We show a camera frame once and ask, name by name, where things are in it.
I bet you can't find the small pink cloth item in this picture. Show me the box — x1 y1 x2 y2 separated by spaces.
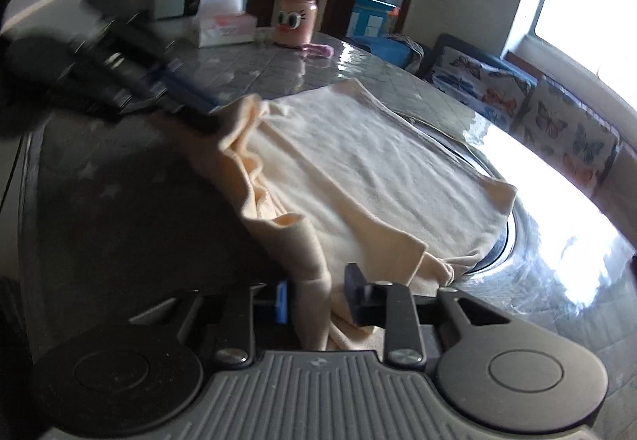
297 43 334 59

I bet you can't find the cream cloth garment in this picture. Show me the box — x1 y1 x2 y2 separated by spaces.
149 78 519 352

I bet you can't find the pink white tissue box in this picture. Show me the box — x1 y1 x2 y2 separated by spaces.
191 0 258 49

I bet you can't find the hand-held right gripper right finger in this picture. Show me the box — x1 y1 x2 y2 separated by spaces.
344 262 514 368

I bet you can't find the pink cartoon face bottle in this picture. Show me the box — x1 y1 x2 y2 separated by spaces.
271 0 320 47

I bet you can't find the blue cabinet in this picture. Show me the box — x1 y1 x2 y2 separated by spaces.
348 0 397 39

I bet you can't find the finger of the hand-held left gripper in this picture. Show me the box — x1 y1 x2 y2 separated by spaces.
98 84 223 135
107 16 221 115

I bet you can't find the butterfly print cushion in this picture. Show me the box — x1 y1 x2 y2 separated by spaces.
428 46 533 123
510 80 622 198

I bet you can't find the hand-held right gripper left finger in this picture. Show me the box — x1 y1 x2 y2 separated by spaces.
128 279 291 368

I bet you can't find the blue grey cloth bundle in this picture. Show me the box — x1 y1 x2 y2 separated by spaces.
355 33 424 73

